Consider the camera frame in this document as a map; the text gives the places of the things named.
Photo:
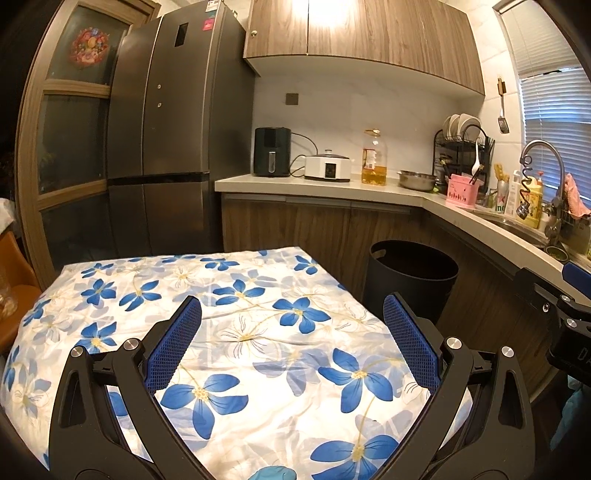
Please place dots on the orange chair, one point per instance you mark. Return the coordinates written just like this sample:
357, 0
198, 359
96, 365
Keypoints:
18, 295

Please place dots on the wooden base cabinet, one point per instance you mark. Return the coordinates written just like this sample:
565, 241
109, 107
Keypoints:
300, 226

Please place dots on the yellow dish soap bottle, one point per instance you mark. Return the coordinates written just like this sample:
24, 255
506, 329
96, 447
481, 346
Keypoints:
534, 205

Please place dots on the wooden glass sliding door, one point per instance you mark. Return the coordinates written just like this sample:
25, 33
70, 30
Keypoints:
69, 134

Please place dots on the white spoon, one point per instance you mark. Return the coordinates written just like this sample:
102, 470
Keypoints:
474, 162

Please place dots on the steel faucet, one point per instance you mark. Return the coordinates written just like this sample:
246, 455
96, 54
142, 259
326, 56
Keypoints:
542, 145

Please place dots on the black trash bin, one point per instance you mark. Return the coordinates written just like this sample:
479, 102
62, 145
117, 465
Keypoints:
406, 286

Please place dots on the pink utensil holder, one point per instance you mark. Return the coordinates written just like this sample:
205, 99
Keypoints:
461, 191

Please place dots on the small green bowl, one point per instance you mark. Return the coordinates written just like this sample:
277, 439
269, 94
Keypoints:
557, 254

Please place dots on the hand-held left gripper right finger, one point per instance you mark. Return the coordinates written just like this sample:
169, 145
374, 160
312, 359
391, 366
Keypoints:
413, 341

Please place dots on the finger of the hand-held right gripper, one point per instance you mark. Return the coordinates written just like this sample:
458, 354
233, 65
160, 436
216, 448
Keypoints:
538, 290
577, 272

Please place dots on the hanging metal spatula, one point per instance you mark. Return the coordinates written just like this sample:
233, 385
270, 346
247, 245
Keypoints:
503, 124

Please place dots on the cooking oil bottle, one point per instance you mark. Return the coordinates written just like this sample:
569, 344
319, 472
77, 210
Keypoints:
373, 164

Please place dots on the green drink can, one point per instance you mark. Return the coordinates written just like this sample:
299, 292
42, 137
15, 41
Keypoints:
501, 198

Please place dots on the person's right hand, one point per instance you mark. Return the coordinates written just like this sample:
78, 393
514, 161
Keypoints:
570, 415

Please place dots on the white bottle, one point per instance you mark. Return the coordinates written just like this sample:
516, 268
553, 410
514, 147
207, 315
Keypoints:
512, 196

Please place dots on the round floral door sticker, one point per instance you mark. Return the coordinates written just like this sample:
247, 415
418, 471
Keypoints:
90, 47

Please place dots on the brown wall socket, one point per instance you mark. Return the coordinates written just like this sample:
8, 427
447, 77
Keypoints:
291, 98

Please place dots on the clear plastic bag of fruit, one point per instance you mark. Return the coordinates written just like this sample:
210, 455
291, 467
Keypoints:
5, 295

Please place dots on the steel sink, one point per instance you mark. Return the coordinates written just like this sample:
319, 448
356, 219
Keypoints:
508, 226

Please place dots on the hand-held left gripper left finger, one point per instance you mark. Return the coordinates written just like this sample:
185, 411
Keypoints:
173, 341

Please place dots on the white plate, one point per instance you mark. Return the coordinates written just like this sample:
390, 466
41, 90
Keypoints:
473, 128
448, 127
459, 124

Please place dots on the dotted white cloth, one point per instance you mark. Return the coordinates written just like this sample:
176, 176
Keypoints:
5, 214

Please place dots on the steel mixing bowl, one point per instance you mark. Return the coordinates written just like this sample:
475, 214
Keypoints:
417, 181

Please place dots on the blue floral blanket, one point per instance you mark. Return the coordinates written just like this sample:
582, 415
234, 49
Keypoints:
258, 350

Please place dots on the window blind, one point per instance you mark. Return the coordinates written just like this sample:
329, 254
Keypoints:
554, 106

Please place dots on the dark grey refrigerator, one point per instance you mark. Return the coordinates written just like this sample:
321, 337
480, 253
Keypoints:
175, 115

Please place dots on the black air fryer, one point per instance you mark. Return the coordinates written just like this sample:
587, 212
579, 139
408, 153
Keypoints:
271, 152

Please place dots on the pink cloth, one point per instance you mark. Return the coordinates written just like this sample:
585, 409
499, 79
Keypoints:
577, 198

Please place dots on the white rice cooker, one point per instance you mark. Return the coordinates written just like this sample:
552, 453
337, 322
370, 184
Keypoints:
327, 167

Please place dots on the black dish rack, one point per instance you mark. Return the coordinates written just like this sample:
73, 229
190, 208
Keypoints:
441, 157

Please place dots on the wooden wall cabinet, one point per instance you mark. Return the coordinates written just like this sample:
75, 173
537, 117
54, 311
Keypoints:
369, 37

